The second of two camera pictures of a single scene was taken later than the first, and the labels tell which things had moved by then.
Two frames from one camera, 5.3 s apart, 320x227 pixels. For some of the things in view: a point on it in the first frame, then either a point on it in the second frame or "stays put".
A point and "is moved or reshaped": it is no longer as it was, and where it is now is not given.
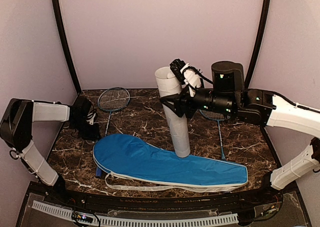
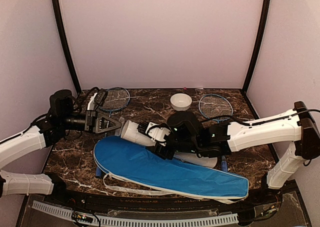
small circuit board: (82, 217) stays put
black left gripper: (94, 135) → (91, 117)
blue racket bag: (132, 156) is moved or reshaped
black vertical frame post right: (259, 39) stays put
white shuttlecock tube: (168, 84) → (130, 131)
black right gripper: (185, 102) → (162, 153)
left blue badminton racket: (111, 99) stays put
